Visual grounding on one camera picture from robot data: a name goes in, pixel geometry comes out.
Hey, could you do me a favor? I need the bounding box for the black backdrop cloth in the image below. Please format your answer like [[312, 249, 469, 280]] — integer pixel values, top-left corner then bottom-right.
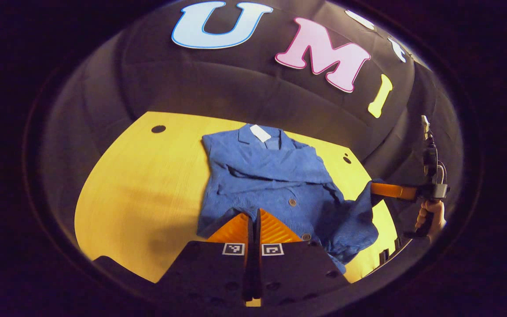
[[38, 0, 463, 265]]

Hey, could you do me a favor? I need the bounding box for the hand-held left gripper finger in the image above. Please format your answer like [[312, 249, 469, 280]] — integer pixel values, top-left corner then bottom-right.
[[254, 209, 351, 307], [156, 211, 254, 306]]

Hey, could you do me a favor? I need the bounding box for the blue button jacket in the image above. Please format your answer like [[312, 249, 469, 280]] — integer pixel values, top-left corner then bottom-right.
[[196, 123, 386, 274]]

